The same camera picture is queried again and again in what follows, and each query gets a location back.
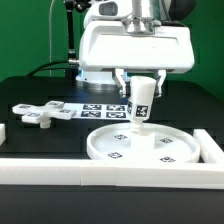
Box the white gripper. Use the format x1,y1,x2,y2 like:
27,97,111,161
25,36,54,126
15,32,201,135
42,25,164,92
79,21,194,98

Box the white round table top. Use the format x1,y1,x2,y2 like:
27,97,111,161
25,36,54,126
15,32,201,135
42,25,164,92
87,123,200,163

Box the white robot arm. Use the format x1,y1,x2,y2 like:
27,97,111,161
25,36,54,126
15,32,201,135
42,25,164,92
77,0,197,97

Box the white marker sheet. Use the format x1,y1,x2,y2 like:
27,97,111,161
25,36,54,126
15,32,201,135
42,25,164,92
64,103,129,120

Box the white cross-shaped table base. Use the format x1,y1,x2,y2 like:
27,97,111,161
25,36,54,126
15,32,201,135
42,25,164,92
12,101,77,129

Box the white U-shaped fence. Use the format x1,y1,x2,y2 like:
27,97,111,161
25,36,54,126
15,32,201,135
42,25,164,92
0,129,224,190

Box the black cables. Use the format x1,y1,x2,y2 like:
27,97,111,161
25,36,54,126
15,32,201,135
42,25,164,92
27,59,83,78

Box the black camera pole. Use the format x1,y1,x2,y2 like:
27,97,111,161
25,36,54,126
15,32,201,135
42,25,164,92
63,0,91,59

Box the white thin cable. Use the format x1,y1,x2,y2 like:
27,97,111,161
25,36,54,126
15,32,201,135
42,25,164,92
48,0,57,78

